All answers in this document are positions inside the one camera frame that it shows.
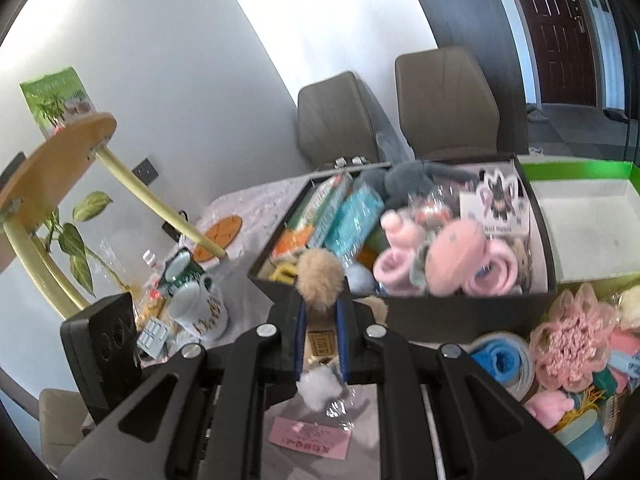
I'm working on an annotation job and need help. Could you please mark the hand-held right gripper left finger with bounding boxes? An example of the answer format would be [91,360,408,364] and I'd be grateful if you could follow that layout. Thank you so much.
[59,287,307,480]

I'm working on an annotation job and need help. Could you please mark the white cotton ball clear bag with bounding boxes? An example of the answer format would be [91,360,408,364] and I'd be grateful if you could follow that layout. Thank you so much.
[295,365,361,431]

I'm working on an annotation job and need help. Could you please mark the pink paper card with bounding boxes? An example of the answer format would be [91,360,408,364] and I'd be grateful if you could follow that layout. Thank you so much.
[268,416,351,461]

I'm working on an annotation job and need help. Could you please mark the beige upholstered chair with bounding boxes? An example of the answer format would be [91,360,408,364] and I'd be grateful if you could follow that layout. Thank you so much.
[395,46,501,161]
[297,71,381,168]
[39,387,101,480]

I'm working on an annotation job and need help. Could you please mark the green-edged white box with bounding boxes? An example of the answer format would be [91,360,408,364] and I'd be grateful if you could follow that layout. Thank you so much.
[517,154,640,286]

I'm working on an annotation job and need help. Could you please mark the black slat divider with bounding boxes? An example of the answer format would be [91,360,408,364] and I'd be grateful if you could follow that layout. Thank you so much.
[607,0,640,166]

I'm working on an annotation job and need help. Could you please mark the black storage box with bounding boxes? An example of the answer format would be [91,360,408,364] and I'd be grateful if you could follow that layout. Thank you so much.
[247,152,558,346]

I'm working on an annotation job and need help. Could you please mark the wooden stand yellow legs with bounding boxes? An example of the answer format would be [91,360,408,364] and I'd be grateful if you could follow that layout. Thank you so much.
[0,112,231,321]

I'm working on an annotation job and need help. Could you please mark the beige pompom keychain packet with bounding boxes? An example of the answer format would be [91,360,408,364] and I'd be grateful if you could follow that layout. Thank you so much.
[295,250,391,361]

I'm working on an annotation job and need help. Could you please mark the teal packet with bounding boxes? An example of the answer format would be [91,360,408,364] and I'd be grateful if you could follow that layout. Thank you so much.
[325,187,386,261]

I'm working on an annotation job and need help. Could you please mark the pink plush toy green frill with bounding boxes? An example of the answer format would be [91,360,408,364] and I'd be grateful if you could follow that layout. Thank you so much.
[410,220,523,297]

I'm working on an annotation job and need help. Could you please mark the orange small box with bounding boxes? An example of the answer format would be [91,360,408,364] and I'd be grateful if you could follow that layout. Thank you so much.
[272,230,316,266]

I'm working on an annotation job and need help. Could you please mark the variegated leafy plant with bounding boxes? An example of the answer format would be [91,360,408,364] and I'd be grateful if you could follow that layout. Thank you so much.
[42,191,113,296]

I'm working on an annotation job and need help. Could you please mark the pink fabric flower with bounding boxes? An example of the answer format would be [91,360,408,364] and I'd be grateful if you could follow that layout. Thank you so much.
[529,282,618,393]

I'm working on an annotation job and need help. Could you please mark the clear plastic package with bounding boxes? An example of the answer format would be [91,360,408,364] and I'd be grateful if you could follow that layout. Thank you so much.
[407,195,461,226]

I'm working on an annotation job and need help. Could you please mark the green mug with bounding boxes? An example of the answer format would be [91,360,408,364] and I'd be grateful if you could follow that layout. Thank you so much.
[159,249,206,291]

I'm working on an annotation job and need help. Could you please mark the teal tablet blister pack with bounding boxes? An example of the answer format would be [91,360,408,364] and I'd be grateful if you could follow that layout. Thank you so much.
[136,320,168,358]

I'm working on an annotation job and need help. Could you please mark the beige tape roll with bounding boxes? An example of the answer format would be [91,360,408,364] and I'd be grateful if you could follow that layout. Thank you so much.
[467,332,538,403]

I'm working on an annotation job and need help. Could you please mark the pink rabbit blue plush toy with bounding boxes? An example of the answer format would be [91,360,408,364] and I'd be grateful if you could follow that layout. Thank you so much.
[524,391,608,463]

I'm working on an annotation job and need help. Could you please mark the pink plush ring toy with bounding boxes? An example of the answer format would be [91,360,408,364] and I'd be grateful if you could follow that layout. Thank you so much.
[375,210,433,296]

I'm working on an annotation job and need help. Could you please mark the dark wall socket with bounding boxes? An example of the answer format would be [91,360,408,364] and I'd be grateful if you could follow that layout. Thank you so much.
[132,157,160,186]

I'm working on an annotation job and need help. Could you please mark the light blue fluffy ball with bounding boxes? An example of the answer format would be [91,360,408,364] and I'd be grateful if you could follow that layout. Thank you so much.
[345,262,376,291]

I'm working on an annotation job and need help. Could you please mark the black cat sticker card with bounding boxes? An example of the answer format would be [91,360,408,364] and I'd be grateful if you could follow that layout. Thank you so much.
[460,167,532,241]

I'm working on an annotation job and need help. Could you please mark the grey cloth-covered desktop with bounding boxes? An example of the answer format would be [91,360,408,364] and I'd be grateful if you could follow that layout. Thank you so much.
[135,175,640,480]

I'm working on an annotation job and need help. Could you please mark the yellow green tassel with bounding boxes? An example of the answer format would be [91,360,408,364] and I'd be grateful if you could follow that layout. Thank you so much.
[570,385,613,413]

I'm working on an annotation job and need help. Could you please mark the white printed mug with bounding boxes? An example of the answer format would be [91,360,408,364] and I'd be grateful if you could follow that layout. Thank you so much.
[167,280,229,338]

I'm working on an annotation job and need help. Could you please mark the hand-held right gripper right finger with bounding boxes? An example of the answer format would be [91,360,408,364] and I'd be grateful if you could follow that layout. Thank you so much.
[336,295,586,480]

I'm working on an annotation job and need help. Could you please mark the brown door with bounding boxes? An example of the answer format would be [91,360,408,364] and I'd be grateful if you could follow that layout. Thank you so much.
[502,0,601,108]

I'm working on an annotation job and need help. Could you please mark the green printed carton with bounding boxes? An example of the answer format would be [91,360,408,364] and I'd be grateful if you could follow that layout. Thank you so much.
[20,66,97,141]

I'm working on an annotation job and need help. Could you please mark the cream knitted item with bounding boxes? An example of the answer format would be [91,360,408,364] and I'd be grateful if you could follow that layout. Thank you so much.
[617,290,640,333]

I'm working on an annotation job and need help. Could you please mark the long green printed box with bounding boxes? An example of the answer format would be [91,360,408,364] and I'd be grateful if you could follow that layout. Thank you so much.
[287,172,353,233]

